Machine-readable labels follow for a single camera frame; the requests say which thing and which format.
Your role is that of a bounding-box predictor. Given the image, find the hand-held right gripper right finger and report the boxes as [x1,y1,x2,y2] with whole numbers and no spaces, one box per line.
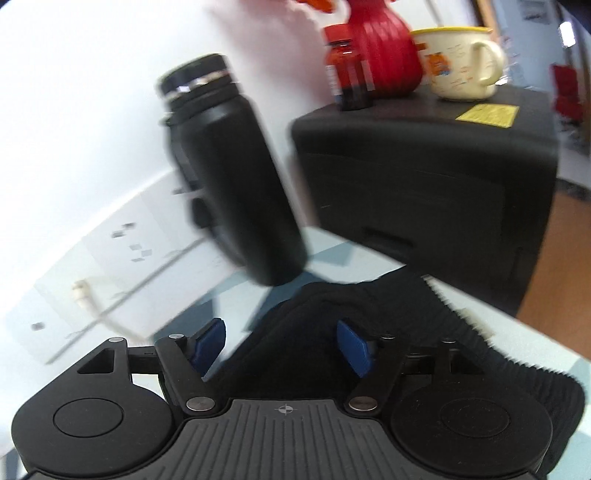
[336,320,467,412]

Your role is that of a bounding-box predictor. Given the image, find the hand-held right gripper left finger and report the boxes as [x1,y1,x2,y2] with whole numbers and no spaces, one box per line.
[76,318,227,414]

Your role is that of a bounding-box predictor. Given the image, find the black garment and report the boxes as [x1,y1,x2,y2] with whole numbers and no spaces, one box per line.
[203,270,585,480]

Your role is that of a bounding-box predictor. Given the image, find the geometric patterned sheet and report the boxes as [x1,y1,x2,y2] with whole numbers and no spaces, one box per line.
[0,226,591,480]

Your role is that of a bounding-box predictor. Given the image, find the black water bottle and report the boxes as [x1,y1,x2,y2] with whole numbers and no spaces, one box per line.
[154,53,309,287]

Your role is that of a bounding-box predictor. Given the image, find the black storage box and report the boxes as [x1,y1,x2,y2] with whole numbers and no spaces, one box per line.
[290,83,561,317]

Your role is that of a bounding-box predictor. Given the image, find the amber pill bottle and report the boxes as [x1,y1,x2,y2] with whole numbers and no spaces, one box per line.
[322,23,375,112]

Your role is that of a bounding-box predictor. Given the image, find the red ribbed vase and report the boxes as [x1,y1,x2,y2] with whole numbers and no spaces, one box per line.
[345,0,424,99]

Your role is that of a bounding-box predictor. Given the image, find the cream mug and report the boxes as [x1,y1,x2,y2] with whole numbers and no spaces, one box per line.
[410,26,509,102]

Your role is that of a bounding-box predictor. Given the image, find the orange artificial flowers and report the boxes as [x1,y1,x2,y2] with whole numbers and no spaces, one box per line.
[295,0,345,14]

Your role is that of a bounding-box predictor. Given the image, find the white wall socket panel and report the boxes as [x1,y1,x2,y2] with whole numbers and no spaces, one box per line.
[2,168,232,365]

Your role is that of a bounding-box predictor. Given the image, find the black wall plug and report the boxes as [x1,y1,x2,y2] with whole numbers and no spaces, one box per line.
[190,196,218,229]

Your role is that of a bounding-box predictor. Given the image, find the white plugged cable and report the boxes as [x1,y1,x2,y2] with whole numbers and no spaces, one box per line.
[71,278,158,342]

